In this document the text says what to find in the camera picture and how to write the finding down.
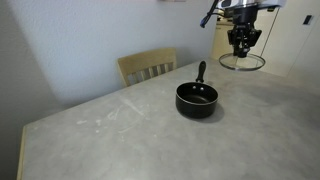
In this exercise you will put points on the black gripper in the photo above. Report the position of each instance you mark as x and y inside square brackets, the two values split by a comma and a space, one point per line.
[245, 16]

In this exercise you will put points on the glass lid with black knob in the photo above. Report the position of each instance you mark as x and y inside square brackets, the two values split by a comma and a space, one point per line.
[255, 63]

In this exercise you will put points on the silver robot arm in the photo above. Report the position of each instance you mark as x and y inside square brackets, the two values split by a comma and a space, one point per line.
[253, 2]

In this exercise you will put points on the wooden chair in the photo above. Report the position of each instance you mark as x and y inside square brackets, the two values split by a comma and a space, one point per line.
[143, 61]

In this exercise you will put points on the black wall switch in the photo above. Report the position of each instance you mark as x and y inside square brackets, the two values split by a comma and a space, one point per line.
[307, 19]

